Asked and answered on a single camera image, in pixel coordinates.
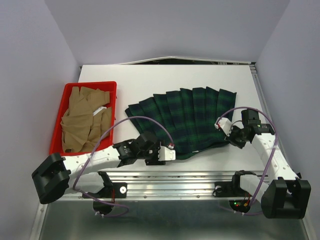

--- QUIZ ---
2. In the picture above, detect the green plaid pleated skirt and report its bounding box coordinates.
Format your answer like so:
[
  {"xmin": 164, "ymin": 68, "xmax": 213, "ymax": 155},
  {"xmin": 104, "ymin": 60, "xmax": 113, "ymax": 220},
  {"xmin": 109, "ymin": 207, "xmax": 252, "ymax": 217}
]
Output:
[{"xmin": 125, "ymin": 86, "xmax": 237, "ymax": 160}]

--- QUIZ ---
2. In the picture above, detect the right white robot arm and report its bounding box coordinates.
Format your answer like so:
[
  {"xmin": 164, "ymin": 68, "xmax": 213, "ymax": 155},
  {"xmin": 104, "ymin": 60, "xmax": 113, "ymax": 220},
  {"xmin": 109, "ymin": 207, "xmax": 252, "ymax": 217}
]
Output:
[{"xmin": 216, "ymin": 109, "xmax": 311, "ymax": 219}]

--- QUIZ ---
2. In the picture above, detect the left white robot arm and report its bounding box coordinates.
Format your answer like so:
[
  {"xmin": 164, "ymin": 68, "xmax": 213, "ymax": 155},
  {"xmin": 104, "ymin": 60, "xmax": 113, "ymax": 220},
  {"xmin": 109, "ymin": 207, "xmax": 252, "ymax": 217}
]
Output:
[{"xmin": 31, "ymin": 132, "xmax": 176, "ymax": 205}]

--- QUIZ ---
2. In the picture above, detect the tan beige skirt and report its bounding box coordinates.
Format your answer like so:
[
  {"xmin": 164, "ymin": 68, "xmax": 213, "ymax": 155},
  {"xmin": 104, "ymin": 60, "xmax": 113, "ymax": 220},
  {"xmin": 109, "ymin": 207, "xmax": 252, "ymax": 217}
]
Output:
[{"xmin": 60, "ymin": 86, "xmax": 112, "ymax": 153}]

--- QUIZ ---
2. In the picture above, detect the red plastic bin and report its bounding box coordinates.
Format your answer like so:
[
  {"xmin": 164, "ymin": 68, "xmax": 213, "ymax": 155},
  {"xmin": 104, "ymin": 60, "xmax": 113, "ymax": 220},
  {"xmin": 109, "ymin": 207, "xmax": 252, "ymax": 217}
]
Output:
[{"xmin": 48, "ymin": 81, "xmax": 117, "ymax": 156}]

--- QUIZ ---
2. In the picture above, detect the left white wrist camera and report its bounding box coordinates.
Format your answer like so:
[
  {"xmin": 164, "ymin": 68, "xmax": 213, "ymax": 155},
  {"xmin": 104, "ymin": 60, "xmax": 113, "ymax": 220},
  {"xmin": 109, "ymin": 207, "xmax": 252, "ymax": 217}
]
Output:
[{"xmin": 158, "ymin": 146, "xmax": 176, "ymax": 162}]

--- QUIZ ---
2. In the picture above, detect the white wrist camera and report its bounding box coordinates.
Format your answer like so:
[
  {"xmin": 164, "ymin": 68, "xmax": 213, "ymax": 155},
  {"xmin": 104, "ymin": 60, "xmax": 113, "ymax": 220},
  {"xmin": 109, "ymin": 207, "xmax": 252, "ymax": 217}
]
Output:
[
  {"xmin": 158, "ymin": 146, "xmax": 176, "ymax": 162},
  {"xmin": 214, "ymin": 117, "xmax": 232, "ymax": 137}
]

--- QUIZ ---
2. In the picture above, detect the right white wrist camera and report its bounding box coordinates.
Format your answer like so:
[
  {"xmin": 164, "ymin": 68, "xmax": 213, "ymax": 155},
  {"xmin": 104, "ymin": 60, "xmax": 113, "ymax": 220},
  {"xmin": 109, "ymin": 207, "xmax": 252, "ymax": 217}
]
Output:
[{"xmin": 214, "ymin": 117, "xmax": 232, "ymax": 137}]

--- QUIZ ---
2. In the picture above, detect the aluminium front rail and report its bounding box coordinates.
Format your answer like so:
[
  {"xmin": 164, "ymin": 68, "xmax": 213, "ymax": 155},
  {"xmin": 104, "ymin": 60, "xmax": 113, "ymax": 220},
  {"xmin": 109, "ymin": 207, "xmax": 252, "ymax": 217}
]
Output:
[{"xmin": 39, "ymin": 171, "xmax": 276, "ymax": 202}]

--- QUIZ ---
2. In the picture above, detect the aluminium rail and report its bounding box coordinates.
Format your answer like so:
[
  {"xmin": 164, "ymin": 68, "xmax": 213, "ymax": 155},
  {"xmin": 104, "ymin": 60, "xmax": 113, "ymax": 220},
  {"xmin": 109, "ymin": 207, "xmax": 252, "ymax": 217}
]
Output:
[
  {"xmin": 249, "ymin": 63, "xmax": 287, "ymax": 167},
  {"xmin": 39, "ymin": 171, "xmax": 276, "ymax": 202}
]

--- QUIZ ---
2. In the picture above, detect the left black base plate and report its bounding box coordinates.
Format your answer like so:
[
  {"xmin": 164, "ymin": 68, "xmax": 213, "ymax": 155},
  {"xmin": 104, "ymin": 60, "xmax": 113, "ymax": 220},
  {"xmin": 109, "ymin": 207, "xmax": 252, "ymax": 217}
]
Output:
[{"xmin": 76, "ymin": 171, "xmax": 130, "ymax": 218}]

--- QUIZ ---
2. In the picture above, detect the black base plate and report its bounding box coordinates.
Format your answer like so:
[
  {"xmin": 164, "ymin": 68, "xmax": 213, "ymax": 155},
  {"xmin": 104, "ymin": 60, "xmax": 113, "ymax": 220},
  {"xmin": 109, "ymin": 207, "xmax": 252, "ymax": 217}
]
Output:
[
  {"xmin": 76, "ymin": 171, "xmax": 130, "ymax": 218},
  {"xmin": 212, "ymin": 181, "xmax": 262, "ymax": 216}
]

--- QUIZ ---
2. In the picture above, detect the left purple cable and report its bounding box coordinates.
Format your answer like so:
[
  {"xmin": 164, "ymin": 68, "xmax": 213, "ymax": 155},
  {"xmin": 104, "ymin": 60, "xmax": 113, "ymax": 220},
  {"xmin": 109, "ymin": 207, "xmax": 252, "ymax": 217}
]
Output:
[{"xmin": 72, "ymin": 116, "xmax": 176, "ymax": 218}]

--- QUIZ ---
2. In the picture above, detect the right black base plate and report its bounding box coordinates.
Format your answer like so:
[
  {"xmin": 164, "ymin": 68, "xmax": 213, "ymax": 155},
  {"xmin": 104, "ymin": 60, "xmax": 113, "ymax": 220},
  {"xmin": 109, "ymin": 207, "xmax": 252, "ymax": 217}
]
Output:
[{"xmin": 212, "ymin": 181, "xmax": 262, "ymax": 216}]

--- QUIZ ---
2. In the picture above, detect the aluminium right side rail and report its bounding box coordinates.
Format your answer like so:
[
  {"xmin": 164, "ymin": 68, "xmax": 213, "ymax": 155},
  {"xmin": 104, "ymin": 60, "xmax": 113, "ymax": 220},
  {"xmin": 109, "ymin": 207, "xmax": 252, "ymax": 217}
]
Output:
[{"xmin": 249, "ymin": 63, "xmax": 287, "ymax": 167}]

